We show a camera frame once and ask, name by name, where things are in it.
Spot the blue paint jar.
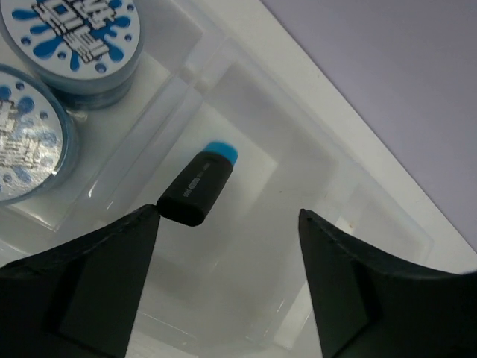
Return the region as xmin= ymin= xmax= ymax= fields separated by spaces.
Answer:
xmin=1 ymin=0 xmax=145 ymax=110
xmin=1 ymin=64 xmax=80 ymax=206

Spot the clear three-compartment plastic tray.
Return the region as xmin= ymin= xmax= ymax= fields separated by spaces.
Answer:
xmin=1 ymin=1 xmax=476 ymax=357

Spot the blue black highlighter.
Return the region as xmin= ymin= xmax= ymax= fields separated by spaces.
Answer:
xmin=157 ymin=141 xmax=239 ymax=227

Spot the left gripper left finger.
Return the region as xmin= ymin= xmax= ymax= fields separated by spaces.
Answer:
xmin=1 ymin=204 xmax=160 ymax=357

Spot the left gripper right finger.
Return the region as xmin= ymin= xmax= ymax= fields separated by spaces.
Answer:
xmin=299 ymin=210 xmax=476 ymax=357

